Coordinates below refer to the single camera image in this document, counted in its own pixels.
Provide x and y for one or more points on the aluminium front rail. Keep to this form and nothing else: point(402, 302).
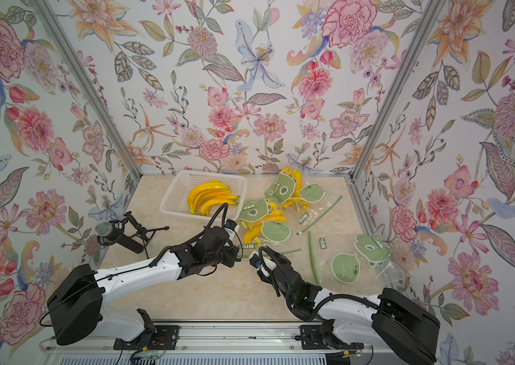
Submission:
point(229, 343)

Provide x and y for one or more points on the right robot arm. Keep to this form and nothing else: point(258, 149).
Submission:
point(389, 319)

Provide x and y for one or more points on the white plastic basket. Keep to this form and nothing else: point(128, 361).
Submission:
point(174, 201)

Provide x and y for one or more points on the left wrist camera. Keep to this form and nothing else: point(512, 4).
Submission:
point(231, 225)

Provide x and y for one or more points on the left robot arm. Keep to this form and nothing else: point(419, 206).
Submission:
point(82, 305)

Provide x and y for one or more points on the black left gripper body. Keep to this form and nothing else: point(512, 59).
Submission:
point(226, 255)

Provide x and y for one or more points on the zip-top bag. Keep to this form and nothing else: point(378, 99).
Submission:
point(352, 261)
point(265, 222)
point(309, 202)

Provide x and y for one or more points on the black microphone on tripod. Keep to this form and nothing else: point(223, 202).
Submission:
point(127, 232)

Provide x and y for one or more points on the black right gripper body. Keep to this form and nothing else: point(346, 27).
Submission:
point(284, 262)

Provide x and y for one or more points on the yellow banana bunch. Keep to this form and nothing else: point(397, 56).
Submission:
point(204, 197)

